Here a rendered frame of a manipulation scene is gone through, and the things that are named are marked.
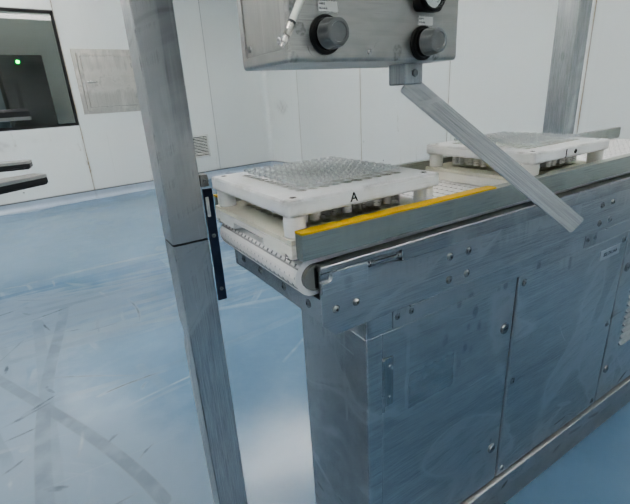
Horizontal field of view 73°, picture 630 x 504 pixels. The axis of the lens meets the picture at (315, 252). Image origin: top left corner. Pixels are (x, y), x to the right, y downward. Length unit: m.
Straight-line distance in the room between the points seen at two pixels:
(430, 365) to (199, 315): 0.42
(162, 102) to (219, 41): 5.82
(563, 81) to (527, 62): 2.80
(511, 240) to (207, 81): 5.80
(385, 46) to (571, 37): 0.99
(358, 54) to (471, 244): 0.35
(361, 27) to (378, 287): 0.31
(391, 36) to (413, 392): 0.57
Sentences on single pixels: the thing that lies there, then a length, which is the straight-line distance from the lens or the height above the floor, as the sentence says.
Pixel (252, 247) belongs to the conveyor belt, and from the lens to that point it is 0.61.
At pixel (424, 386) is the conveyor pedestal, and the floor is 0.52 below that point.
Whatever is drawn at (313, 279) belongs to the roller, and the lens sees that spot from 0.52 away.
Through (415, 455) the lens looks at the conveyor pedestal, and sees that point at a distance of 0.91.
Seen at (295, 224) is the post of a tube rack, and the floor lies 0.88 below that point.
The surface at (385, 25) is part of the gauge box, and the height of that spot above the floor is 1.08.
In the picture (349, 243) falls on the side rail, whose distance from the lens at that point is 0.52.
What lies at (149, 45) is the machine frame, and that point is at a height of 1.09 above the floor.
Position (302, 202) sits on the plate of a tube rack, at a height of 0.90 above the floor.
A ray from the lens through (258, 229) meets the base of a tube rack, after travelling 0.57.
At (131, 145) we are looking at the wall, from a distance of 5.93.
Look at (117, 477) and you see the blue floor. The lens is 1.53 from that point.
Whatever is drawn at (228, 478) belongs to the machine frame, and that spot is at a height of 0.28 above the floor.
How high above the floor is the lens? 1.01
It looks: 20 degrees down
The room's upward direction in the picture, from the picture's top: 3 degrees counter-clockwise
